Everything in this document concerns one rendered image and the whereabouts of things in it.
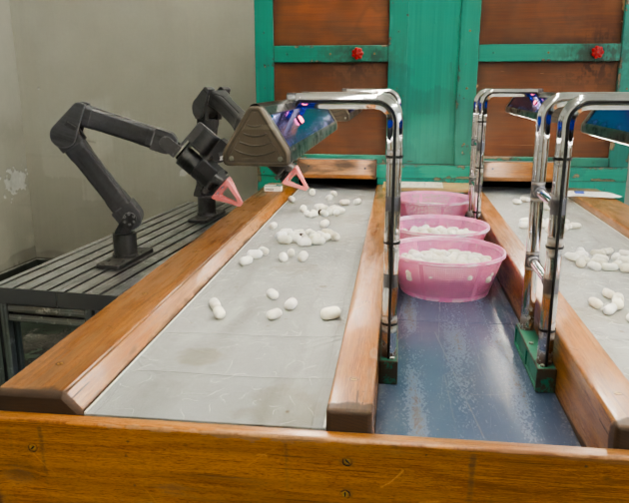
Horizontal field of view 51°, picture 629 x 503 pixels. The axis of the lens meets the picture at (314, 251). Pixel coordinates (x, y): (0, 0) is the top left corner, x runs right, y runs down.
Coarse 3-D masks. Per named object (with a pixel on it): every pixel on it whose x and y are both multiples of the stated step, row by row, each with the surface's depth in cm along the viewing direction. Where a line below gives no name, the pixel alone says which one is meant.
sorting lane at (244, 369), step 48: (336, 192) 250; (240, 288) 132; (288, 288) 132; (336, 288) 132; (192, 336) 107; (240, 336) 107; (288, 336) 107; (336, 336) 107; (144, 384) 90; (192, 384) 90; (240, 384) 90; (288, 384) 90
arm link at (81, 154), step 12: (84, 144) 170; (72, 156) 170; (84, 156) 171; (96, 156) 173; (84, 168) 172; (96, 168) 172; (96, 180) 173; (108, 180) 173; (108, 192) 174; (120, 192) 174; (108, 204) 174; (120, 204) 174; (132, 204) 175; (120, 216) 175; (132, 228) 176
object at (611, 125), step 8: (592, 112) 128; (600, 112) 124; (608, 112) 120; (616, 112) 116; (624, 112) 112; (584, 120) 130; (592, 120) 126; (600, 120) 122; (608, 120) 117; (616, 120) 114; (624, 120) 110; (584, 128) 128; (592, 128) 123; (600, 128) 118; (608, 128) 114; (616, 128) 111; (624, 128) 108; (600, 136) 118; (608, 136) 113; (616, 136) 109; (624, 136) 105
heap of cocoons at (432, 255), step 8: (408, 256) 155; (416, 256) 158; (424, 256) 155; (432, 256) 157; (440, 256) 156; (448, 256) 156; (456, 256) 158; (464, 256) 157; (472, 256) 155; (480, 256) 155; (488, 256) 155; (408, 272) 145; (432, 272) 142; (416, 280) 145; (440, 280) 142; (472, 280) 142; (488, 280) 144
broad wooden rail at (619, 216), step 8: (576, 200) 225; (584, 200) 218; (592, 200) 218; (600, 200) 218; (608, 200) 218; (616, 200) 218; (584, 208) 216; (592, 208) 207; (600, 208) 204; (608, 208) 204; (616, 208) 204; (624, 208) 204; (600, 216) 199; (608, 216) 192; (616, 216) 192; (624, 216) 192; (608, 224) 191; (616, 224) 184; (624, 224) 181; (624, 232) 177
